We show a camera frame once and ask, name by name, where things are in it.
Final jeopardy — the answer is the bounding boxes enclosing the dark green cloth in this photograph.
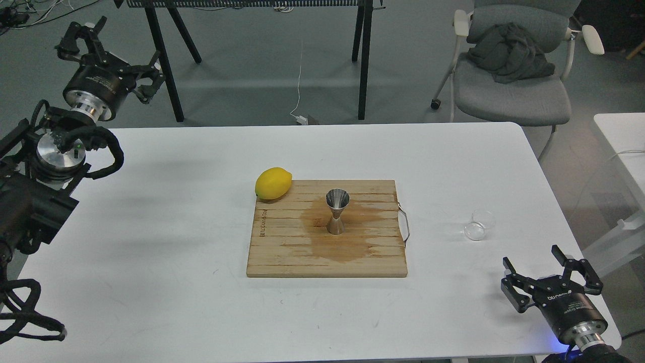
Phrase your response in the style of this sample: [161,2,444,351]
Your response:
[466,23,555,84]

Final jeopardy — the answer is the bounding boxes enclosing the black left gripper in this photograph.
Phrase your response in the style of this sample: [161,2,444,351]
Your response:
[55,16,165,122]

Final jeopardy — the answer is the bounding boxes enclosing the white cable with plug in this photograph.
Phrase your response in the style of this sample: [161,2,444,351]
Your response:
[289,40,311,126]

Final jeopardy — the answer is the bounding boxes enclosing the clear plastic measuring cup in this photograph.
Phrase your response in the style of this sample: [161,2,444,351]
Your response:
[463,209,497,241]

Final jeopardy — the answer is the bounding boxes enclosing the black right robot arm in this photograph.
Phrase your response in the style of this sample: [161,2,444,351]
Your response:
[500,245,630,362]

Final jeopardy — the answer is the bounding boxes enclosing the black trestle table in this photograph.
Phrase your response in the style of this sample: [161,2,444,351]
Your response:
[114,1,384,126]

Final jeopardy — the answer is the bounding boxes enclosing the white side table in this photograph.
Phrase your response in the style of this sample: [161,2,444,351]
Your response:
[583,112,644,277]

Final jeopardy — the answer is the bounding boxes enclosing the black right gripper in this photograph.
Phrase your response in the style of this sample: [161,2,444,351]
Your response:
[500,245,609,346]

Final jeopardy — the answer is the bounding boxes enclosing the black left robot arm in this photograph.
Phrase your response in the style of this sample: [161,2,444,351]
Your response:
[1,17,165,343]

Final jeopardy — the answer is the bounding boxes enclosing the yellow lemon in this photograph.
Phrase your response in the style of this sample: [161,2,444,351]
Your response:
[255,167,293,200]

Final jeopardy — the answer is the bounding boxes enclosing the wooden cutting board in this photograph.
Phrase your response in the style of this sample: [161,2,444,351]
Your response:
[246,179,411,278]

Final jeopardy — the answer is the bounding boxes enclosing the steel jigger shaker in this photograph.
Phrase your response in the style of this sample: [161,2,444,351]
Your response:
[326,189,350,236]

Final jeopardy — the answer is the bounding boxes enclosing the grey office chair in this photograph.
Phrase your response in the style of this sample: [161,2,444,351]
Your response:
[430,1,605,136]

